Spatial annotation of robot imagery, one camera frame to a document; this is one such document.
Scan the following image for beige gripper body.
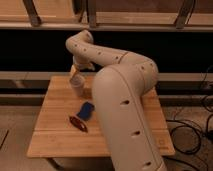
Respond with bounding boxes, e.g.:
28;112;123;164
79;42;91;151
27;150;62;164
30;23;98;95
70;63;95;78

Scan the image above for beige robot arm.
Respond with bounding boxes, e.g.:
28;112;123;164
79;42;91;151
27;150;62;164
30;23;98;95
66;30;167;171

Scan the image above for blue sponge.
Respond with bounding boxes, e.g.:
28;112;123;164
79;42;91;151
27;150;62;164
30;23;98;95
77;102;94;121

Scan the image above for dark red oval object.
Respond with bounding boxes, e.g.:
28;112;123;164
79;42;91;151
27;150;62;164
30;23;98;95
69;116;88;132

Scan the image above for wooden table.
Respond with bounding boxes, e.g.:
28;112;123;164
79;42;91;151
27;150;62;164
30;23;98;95
27;76;175;158

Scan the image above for wooden shelf frame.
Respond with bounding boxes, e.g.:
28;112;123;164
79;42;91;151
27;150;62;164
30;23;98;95
0;0;213;32

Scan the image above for black floor cables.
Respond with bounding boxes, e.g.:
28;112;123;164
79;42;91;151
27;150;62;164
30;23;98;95
165;65;213;171

